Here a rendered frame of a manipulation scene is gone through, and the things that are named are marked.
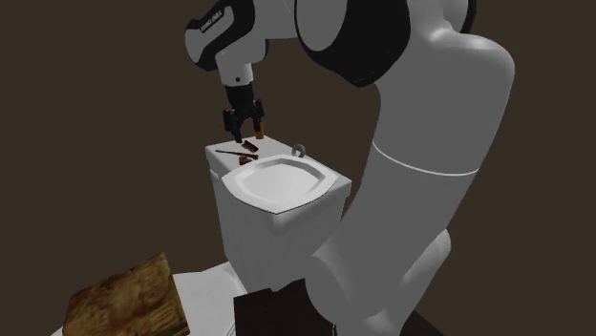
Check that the white toilet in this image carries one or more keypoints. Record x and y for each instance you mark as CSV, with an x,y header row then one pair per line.
x,y
274,242

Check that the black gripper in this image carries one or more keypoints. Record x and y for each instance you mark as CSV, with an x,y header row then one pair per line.
x,y
240,97

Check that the white plate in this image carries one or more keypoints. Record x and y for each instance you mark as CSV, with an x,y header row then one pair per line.
x,y
277,181

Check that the brown mottled box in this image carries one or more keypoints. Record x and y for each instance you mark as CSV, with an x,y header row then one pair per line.
x,y
125,302

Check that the dark red small lump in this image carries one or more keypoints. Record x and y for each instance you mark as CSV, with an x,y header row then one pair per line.
x,y
244,160

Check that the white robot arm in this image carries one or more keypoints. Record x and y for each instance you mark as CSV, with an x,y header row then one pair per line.
x,y
419,139

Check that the thin dark stick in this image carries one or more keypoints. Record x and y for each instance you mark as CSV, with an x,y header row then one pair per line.
x,y
235,153

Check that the dark red flat bar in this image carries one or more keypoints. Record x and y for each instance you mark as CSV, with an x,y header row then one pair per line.
x,y
250,146

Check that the dark robot stand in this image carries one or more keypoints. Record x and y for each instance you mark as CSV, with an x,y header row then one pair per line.
x,y
274,312

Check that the small orange cylinder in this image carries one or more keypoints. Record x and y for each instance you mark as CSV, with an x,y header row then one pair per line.
x,y
260,132

